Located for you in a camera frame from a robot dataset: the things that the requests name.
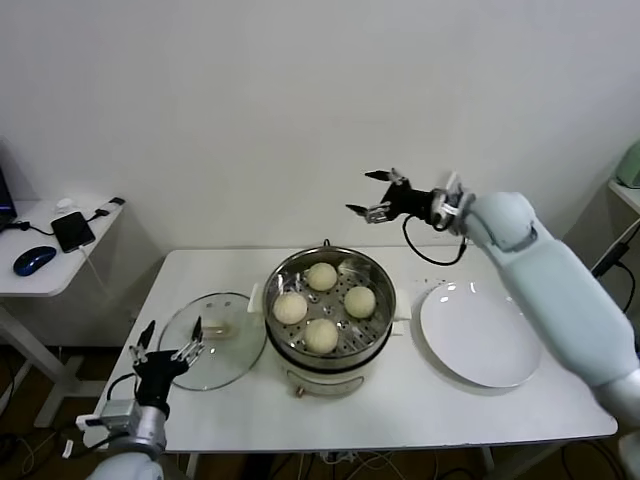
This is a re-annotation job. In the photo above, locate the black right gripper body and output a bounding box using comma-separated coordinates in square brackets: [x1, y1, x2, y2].
[379, 182, 436, 224]

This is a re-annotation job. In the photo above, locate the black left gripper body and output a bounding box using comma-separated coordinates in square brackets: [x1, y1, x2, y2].
[132, 349, 191, 409]

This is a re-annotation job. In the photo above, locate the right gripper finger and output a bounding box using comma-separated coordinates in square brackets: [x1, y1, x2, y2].
[364, 167, 406, 187]
[344, 199, 391, 225]

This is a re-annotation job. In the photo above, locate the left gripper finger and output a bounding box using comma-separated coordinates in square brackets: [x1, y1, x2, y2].
[128, 321, 157, 362]
[170, 315, 207, 362]

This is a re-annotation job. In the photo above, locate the round glass pot lid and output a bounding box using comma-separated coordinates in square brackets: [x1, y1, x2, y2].
[157, 292, 268, 393]

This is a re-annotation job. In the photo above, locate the white steamed baozi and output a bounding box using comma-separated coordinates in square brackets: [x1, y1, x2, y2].
[303, 318, 340, 355]
[304, 262, 339, 292]
[343, 285, 377, 320]
[272, 291, 309, 325]

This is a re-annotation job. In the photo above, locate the stainless steel steamer basket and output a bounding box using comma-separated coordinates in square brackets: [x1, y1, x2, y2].
[262, 245, 398, 362]

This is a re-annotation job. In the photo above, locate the steel steamer pot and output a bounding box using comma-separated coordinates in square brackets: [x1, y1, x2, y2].
[247, 282, 412, 400]

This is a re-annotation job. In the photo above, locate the white side desk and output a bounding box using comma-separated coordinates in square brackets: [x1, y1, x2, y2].
[0, 199, 126, 431]

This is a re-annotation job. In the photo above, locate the black smartphone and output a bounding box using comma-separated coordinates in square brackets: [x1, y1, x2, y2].
[49, 210, 96, 255]

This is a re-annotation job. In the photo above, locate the blue computer mouse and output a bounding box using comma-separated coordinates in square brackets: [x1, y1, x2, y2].
[12, 245, 57, 277]

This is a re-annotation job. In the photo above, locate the white round plate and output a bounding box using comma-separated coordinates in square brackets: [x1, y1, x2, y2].
[418, 280, 545, 390]

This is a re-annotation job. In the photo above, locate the black laptop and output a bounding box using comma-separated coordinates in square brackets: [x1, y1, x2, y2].
[0, 142, 19, 234]

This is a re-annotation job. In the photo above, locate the white shelf table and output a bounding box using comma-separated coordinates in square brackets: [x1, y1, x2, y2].
[607, 178, 640, 216]

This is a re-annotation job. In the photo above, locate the pale green appliance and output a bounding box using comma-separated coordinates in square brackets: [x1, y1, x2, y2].
[613, 139, 640, 190]

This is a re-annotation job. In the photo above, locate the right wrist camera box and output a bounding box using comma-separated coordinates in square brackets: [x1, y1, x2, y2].
[432, 172, 476, 231]

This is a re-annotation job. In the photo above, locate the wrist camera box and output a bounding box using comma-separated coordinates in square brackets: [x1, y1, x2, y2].
[75, 398, 139, 430]
[432, 172, 476, 231]

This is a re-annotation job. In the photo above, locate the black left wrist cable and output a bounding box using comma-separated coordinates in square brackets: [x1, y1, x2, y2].
[102, 373, 139, 401]

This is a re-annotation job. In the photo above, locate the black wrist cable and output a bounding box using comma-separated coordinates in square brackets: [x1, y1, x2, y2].
[402, 214, 471, 265]
[102, 373, 139, 401]

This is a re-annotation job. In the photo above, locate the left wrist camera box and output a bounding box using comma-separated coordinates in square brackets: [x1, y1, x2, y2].
[75, 398, 139, 430]

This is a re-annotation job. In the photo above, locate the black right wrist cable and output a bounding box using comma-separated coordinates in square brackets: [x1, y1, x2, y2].
[402, 214, 471, 265]

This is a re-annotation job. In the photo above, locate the white charging cable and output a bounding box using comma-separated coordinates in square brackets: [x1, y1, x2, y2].
[75, 244, 114, 301]

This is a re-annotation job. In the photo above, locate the black laptop cable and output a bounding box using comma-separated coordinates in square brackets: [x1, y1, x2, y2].
[0, 219, 56, 237]

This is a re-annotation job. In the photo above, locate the black power adapter cable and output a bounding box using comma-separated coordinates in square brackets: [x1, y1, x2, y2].
[589, 242, 636, 321]

